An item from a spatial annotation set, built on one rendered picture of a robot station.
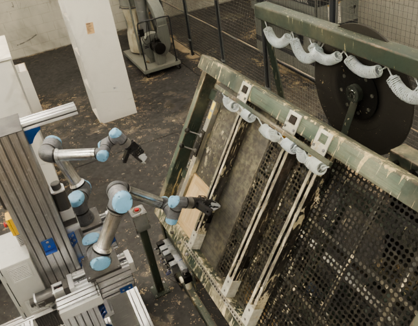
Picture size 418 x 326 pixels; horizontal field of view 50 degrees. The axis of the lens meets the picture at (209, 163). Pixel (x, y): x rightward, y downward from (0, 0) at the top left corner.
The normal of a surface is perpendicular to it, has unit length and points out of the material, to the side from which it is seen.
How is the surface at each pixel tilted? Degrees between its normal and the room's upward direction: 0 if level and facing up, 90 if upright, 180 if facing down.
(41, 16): 90
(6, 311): 0
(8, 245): 0
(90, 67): 90
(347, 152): 59
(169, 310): 0
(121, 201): 84
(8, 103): 90
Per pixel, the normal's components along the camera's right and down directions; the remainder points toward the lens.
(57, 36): 0.43, 0.46
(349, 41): -0.88, 0.36
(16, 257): -0.14, -0.82
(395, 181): -0.83, -0.11
